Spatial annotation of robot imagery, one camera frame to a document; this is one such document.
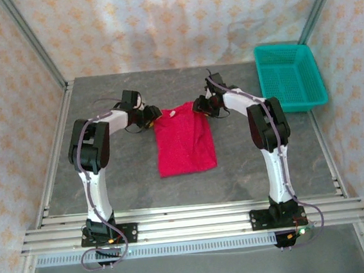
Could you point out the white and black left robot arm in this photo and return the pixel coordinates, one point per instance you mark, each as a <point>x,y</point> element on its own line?
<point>94,183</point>

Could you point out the teal plastic basket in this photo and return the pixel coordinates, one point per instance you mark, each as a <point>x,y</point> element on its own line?
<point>289,77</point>

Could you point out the patterned cloth backdrop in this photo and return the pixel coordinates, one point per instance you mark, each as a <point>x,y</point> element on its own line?
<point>171,21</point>

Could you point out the aluminium side rail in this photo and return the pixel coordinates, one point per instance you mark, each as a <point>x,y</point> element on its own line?
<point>333,167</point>
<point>58,138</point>

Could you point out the aluminium upright post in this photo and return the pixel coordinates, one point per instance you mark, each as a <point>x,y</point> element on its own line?
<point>36,47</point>
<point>317,4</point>

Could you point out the grey metal lower shelf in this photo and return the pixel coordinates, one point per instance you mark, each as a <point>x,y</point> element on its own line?
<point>195,272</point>

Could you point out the red t-shirt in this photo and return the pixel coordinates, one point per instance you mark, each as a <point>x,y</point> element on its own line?
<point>184,142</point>

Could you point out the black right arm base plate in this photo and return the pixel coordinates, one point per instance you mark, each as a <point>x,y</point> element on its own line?
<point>261,219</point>

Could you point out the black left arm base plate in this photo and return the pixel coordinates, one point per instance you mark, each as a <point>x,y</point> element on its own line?
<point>130,232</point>

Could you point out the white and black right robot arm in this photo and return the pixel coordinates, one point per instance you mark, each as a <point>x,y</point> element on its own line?
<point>276,159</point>

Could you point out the aluminium cross rail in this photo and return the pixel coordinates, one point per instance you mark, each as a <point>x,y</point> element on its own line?
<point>193,222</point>

